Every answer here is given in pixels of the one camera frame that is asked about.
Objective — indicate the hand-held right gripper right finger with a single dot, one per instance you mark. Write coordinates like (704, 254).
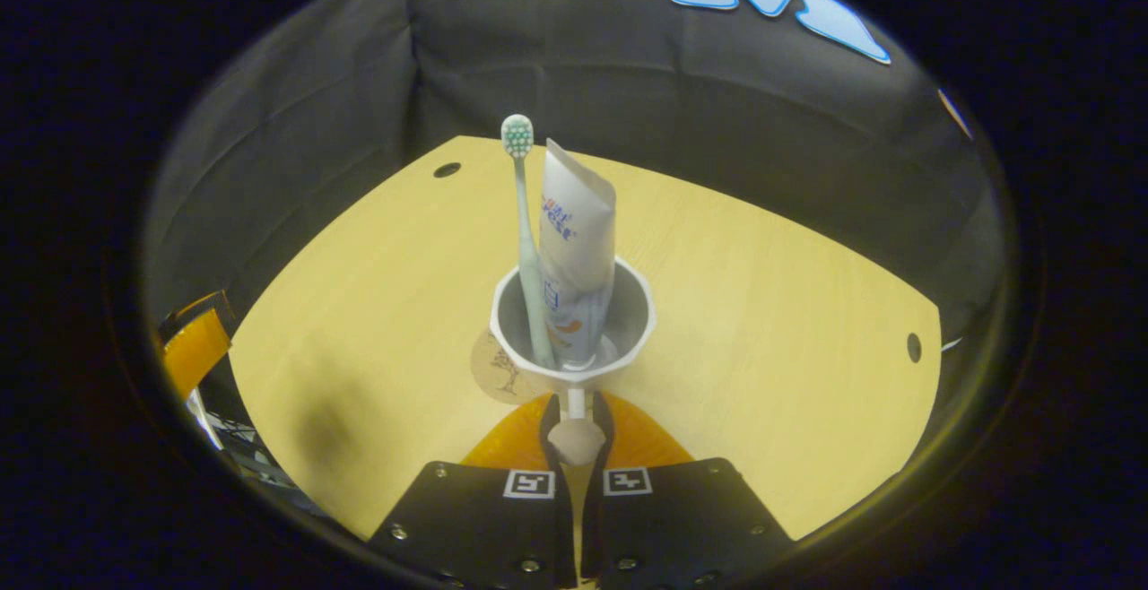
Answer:
(682, 527)

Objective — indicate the pale green toothbrush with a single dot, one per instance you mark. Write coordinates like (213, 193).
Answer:
(529, 258)

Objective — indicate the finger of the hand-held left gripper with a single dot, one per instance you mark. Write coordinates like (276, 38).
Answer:
(193, 348)

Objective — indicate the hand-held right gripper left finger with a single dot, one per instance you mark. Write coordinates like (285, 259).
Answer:
(484, 527)

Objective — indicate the black backdrop cloth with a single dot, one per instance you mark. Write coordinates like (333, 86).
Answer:
(717, 97)

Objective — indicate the light wooden desktop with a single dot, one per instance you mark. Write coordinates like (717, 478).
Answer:
(762, 321)

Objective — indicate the white toothpaste tube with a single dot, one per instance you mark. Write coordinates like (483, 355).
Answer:
(578, 240)

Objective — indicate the round wooden coaster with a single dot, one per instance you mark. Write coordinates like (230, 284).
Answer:
(493, 370)

